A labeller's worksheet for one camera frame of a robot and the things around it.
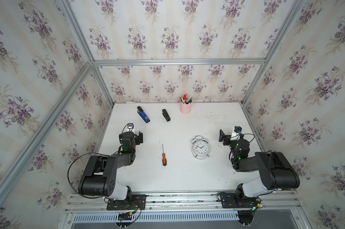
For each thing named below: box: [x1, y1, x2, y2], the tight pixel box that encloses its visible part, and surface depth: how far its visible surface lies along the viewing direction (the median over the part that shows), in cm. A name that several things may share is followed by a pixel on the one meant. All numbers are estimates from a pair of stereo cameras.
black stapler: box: [162, 108, 171, 122], surface depth 111 cm
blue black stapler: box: [137, 105, 151, 124], surface depth 112 cm
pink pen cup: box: [179, 99, 193, 115], surface depth 110 cm
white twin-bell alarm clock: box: [191, 135, 210, 160], surface depth 92 cm
